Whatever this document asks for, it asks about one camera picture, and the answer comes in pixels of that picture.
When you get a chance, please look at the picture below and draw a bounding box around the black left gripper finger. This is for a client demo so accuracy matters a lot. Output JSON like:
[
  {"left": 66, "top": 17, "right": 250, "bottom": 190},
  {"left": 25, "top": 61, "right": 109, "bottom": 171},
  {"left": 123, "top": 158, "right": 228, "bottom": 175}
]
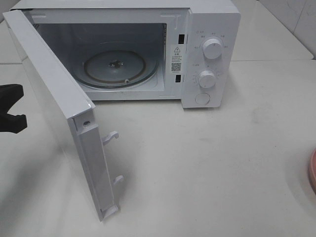
[
  {"left": 0, "top": 113, "right": 27, "bottom": 133},
  {"left": 0, "top": 84, "right": 24, "bottom": 118}
]

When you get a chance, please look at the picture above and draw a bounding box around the round white door button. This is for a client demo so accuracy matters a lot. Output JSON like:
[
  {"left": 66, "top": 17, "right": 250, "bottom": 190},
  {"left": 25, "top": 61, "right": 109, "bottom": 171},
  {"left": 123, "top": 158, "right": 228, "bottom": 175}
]
[{"left": 195, "top": 93, "right": 210, "bottom": 106}]

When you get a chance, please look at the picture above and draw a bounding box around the pink round plate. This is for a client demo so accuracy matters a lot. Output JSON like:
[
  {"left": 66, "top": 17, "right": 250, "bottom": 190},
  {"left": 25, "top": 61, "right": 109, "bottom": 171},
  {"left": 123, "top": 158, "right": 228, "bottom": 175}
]
[{"left": 308, "top": 150, "right": 316, "bottom": 193}]

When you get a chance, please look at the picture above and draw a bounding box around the white microwave oven body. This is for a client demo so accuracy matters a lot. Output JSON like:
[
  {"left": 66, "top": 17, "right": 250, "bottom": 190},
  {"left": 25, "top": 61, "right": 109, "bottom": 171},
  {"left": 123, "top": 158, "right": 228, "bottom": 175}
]
[{"left": 10, "top": 0, "right": 241, "bottom": 108}]

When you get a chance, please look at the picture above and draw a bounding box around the lower white timer knob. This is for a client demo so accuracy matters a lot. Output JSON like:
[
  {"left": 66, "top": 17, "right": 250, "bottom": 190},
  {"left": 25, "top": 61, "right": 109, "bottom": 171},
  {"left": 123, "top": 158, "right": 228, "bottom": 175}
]
[{"left": 198, "top": 71, "right": 216, "bottom": 89}]

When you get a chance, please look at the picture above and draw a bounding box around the upper white power knob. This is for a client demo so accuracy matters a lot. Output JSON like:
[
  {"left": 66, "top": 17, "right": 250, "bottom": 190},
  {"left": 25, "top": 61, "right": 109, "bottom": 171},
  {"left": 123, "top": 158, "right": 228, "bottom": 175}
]
[{"left": 202, "top": 37, "right": 223, "bottom": 59}]

